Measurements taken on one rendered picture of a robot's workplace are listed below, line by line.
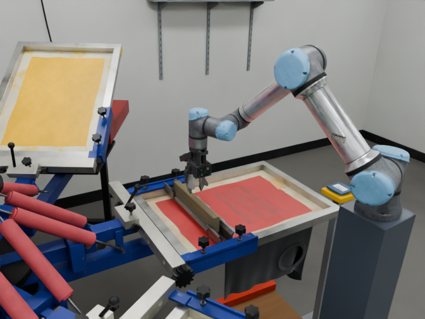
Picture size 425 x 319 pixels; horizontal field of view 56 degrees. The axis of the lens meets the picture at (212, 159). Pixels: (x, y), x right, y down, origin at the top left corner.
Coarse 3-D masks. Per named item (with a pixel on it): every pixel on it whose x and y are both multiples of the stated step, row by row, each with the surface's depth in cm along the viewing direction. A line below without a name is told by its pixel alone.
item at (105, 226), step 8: (96, 224) 154; (104, 224) 154; (112, 224) 154; (120, 224) 154; (96, 232) 149; (104, 232) 150; (112, 232) 152; (128, 232) 156; (136, 232) 158; (104, 240) 151
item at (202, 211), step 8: (176, 184) 182; (176, 192) 183; (184, 192) 176; (192, 192) 175; (184, 200) 177; (192, 200) 170; (200, 200) 169; (192, 208) 171; (200, 208) 164; (208, 208) 163; (200, 216) 166; (208, 216) 160; (216, 216) 157; (208, 224) 161; (216, 224) 158
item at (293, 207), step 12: (276, 204) 187; (288, 204) 188; (300, 204) 188; (228, 216) 177; (276, 216) 178; (288, 216) 178; (180, 228) 167; (192, 228) 168; (252, 228) 169; (192, 240) 160
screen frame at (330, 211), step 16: (208, 176) 205; (224, 176) 209; (272, 176) 214; (288, 176) 207; (160, 192) 192; (304, 192) 194; (144, 208) 175; (336, 208) 179; (160, 224) 164; (288, 224) 166; (304, 224) 169; (176, 240) 154; (272, 240) 161
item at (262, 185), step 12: (252, 180) 209; (264, 180) 210; (204, 192) 196; (216, 192) 196; (264, 192) 198; (276, 192) 198; (156, 204) 185; (168, 204) 185; (216, 204) 186; (168, 216) 176; (180, 216) 176
